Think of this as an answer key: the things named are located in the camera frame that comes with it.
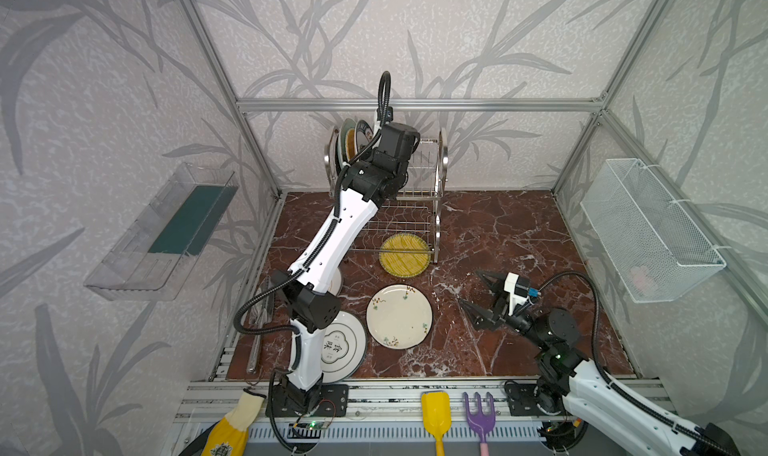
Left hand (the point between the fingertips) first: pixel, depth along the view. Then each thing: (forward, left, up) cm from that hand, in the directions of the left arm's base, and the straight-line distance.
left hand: (381, 137), depth 74 cm
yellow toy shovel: (-55, -14, -41) cm, 70 cm away
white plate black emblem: (-39, +11, -42) cm, 59 cm away
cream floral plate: (-30, -5, -41) cm, 51 cm away
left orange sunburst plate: (-20, +16, -42) cm, 49 cm away
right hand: (-30, -22, -17) cm, 41 cm away
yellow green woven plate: (-12, -5, -42) cm, 44 cm away
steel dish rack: (+3, -8, -38) cm, 39 cm away
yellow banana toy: (-59, +34, -40) cm, 79 cm away
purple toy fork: (-56, -25, -40) cm, 73 cm away
